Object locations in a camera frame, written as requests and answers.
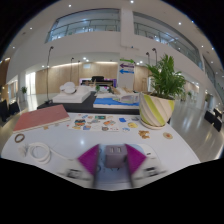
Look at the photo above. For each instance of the white plant saucer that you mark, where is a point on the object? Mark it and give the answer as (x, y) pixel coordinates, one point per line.
(151, 127)

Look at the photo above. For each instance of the white sculptural model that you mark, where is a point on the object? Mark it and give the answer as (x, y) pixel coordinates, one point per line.
(128, 96)

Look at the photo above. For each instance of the white pillar sign with arrows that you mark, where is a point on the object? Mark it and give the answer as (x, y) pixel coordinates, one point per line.
(126, 71)

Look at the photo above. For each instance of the white sculptural sofa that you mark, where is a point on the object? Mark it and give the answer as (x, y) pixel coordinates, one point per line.
(71, 95)

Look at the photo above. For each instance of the flat red board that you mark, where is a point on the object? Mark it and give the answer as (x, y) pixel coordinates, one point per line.
(40, 118)

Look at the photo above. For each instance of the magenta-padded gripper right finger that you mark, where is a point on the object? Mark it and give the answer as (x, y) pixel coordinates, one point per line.
(135, 160)

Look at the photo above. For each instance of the colourful sticker sheet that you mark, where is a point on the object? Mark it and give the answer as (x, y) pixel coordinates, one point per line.
(96, 123)

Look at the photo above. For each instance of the orange figure sticker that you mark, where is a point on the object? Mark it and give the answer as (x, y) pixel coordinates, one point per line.
(144, 134)

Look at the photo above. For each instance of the potted palm in striped pot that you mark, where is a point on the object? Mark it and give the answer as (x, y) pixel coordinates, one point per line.
(156, 108)

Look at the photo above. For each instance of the blue display platform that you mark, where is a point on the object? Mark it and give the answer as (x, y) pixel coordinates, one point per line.
(103, 101)

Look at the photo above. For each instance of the grey charger block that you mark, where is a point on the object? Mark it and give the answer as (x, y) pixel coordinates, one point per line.
(116, 158)

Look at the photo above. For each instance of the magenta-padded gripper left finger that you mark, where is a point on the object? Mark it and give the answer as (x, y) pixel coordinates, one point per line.
(88, 161)

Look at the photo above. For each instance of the ceiling spot lights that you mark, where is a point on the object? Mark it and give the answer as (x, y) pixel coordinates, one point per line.
(70, 5)

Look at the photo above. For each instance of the round orange sticker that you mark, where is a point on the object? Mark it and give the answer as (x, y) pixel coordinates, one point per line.
(167, 135)

